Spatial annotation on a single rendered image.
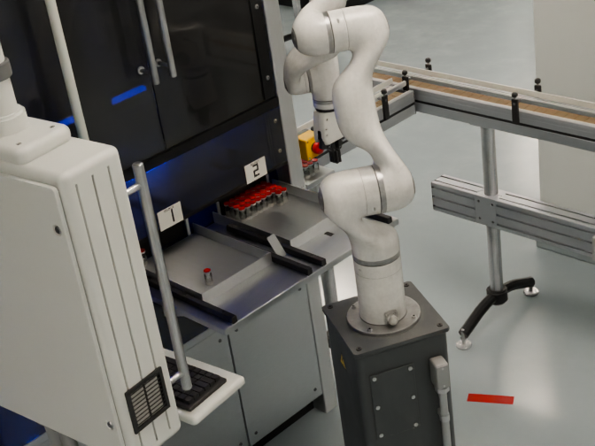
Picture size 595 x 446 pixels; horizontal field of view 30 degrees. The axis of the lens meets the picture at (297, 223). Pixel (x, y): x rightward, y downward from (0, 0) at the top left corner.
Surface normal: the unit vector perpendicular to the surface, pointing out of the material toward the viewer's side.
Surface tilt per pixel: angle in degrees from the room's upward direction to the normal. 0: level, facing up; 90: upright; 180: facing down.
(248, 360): 90
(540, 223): 90
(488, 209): 90
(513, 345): 0
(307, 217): 0
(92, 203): 90
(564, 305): 0
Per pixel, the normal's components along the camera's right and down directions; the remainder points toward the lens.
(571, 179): -0.69, 0.42
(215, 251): -0.13, -0.87
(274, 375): 0.70, 0.25
